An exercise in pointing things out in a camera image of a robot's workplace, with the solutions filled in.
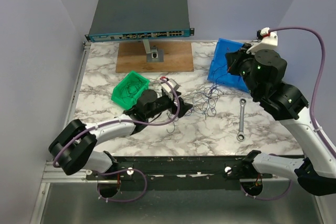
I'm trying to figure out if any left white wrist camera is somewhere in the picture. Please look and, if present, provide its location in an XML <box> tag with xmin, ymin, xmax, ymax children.
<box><xmin>160</xmin><ymin>77</ymin><xmax>180</xmax><ymax>100</ymax></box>

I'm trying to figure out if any aluminium frame rail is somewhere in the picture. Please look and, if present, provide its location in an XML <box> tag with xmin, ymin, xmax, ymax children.
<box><xmin>29</xmin><ymin>40</ymin><xmax>91</xmax><ymax>224</ymax></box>

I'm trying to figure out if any blue storage bin left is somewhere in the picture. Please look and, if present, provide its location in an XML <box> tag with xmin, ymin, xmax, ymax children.
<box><xmin>207</xmin><ymin>38</ymin><xmax>248</xmax><ymax>93</ymax></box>

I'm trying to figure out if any green storage bin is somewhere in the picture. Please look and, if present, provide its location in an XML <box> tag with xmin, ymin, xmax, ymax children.
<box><xmin>111</xmin><ymin>71</ymin><xmax>150</xmax><ymax>110</ymax></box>

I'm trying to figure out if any wooden base board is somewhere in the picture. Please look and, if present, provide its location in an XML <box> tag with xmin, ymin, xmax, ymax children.
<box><xmin>115</xmin><ymin>41</ymin><xmax>194</xmax><ymax>73</ymax></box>

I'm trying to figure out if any long ratchet chrome wrench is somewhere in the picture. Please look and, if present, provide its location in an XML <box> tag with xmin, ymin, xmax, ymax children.
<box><xmin>237</xmin><ymin>98</ymin><xmax>246</xmax><ymax>142</ymax></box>

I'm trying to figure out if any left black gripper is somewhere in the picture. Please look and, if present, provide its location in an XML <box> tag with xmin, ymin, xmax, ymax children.
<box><xmin>146</xmin><ymin>91</ymin><xmax>192</xmax><ymax>120</ymax></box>

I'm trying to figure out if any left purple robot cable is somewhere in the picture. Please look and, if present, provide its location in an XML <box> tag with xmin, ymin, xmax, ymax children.
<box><xmin>52</xmin><ymin>77</ymin><xmax>182</xmax><ymax>203</ymax></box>

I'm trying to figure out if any grey metal stand bracket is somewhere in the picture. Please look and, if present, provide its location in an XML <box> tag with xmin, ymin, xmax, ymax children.
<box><xmin>142</xmin><ymin>39</ymin><xmax>164</xmax><ymax>63</ymax></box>

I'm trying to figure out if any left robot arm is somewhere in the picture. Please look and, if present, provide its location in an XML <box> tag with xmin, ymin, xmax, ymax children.
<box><xmin>48</xmin><ymin>89</ymin><xmax>193</xmax><ymax>179</ymax></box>

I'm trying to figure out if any black mounting base rail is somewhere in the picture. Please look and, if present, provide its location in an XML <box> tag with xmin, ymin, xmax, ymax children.
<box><xmin>86</xmin><ymin>156</ymin><xmax>272</xmax><ymax>191</ymax></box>

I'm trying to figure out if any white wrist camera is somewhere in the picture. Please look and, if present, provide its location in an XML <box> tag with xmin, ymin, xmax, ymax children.
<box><xmin>247</xmin><ymin>27</ymin><xmax>278</xmax><ymax>55</ymax></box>
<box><xmin>160</xmin><ymin>77</ymin><xmax>180</xmax><ymax>100</ymax></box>

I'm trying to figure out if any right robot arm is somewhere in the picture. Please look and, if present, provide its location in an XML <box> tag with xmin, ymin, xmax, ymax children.
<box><xmin>225</xmin><ymin>47</ymin><xmax>335</xmax><ymax>196</ymax></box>

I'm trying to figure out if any blue wire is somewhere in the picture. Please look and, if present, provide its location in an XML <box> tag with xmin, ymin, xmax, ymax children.
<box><xmin>193</xmin><ymin>84</ymin><xmax>224</xmax><ymax>119</ymax></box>

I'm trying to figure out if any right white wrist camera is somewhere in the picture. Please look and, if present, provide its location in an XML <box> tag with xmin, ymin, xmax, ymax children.
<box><xmin>247</xmin><ymin>27</ymin><xmax>278</xmax><ymax>55</ymax></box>

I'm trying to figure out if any grey network switch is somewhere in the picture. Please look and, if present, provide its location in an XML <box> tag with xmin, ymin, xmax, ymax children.
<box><xmin>85</xmin><ymin>0</ymin><xmax>195</xmax><ymax>42</ymax></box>

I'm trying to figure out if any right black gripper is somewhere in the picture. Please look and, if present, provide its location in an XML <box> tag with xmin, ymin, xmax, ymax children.
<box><xmin>226</xmin><ymin>42</ymin><xmax>260</xmax><ymax>98</ymax></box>

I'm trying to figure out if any black wire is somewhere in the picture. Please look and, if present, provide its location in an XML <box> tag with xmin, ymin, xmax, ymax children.
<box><xmin>119</xmin><ymin>76</ymin><xmax>144</xmax><ymax>101</ymax></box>

